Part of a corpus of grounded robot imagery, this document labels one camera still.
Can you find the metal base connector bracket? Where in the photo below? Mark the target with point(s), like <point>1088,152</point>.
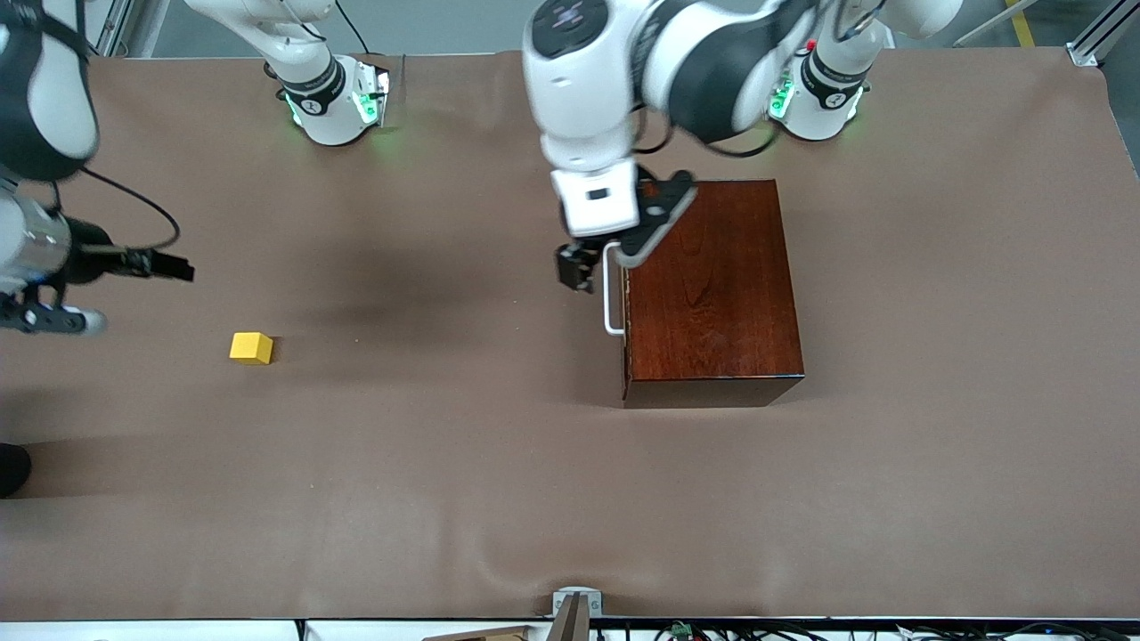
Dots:
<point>784,100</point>
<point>372,96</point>

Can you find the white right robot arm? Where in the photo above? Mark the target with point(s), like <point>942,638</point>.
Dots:
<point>325,111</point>

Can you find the grey metal table clamp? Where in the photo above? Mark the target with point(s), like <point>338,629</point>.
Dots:
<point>576,610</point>

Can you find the brown table mat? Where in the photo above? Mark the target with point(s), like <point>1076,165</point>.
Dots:
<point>356,499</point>

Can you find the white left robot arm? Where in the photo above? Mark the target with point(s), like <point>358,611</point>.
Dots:
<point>579,80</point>

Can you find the dark wooden drawer cabinet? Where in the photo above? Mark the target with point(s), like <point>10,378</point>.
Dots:
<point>712,294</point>

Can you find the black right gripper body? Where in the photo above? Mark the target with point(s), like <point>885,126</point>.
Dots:
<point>92,252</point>

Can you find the light wooden board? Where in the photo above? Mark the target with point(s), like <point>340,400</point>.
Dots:
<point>481,635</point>

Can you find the yellow cube block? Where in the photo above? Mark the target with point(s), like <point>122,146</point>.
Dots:
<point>251,348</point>

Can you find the aluminium frame profile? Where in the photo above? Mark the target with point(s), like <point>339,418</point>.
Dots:
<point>111,27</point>
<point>1100,31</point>

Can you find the black round object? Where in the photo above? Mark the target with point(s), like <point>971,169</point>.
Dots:
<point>12,470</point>

